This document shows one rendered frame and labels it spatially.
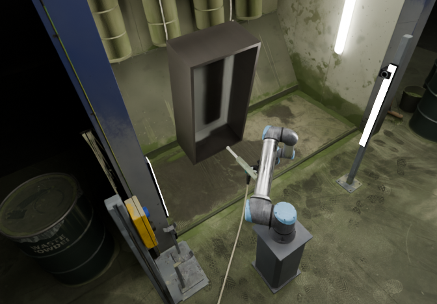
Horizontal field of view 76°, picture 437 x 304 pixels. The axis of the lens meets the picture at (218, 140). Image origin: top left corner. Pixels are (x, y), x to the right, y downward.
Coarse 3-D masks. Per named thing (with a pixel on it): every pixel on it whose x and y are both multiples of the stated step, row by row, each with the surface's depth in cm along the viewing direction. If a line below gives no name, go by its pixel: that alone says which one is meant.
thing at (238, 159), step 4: (228, 148) 278; (232, 152) 274; (236, 156) 270; (236, 160) 270; (240, 160) 264; (244, 160) 265; (240, 164) 265; (244, 164) 261; (244, 168) 261; (248, 168) 257; (248, 172) 256; (252, 172) 254; (248, 176) 261; (252, 176) 252; (256, 176) 250; (248, 180) 265
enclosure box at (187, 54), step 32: (192, 32) 207; (224, 32) 209; (192, 64) 184; (224, 64) 252; (256, 64) 220; (192, 96) 204; (224, 96) 286; (192, 128) 232; (224, 128) 309; (192, 160) 273
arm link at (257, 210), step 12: (264, 132) 211; (276, 132) 209; (264, 144) 209; (276, 144) 208; (264, 156) 204; (264, 168) 199; (264, 180) 196; (264, 192) 193; (252, 204) 189; (264, 204) 188; (252, 216) 186; (264, 216) 184
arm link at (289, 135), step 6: (288, 132) 208; (294, 132) 212; (282, 138) 208; (288, 138) 208; (294, 138) 210; (288, 144) 214; (294, 144) 215; (282, 150) 263; (288, 150) 236; (282, 156) 263; (288, 156) 255
